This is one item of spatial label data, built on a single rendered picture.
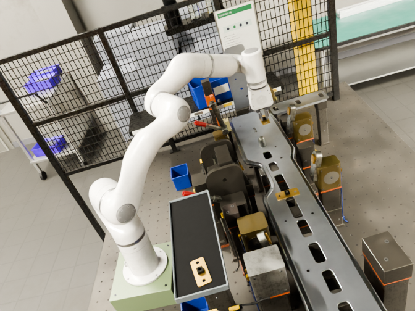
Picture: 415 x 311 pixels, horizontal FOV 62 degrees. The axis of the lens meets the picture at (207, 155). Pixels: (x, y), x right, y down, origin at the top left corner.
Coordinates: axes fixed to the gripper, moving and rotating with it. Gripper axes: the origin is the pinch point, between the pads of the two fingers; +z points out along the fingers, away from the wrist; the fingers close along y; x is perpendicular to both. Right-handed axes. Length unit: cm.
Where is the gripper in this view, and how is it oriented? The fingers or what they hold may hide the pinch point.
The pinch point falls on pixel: (263, 115)
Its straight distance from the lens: 163.9
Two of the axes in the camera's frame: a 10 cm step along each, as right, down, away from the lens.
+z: 2.6, 7.8, 5.6
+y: 9.6, -2.9, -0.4
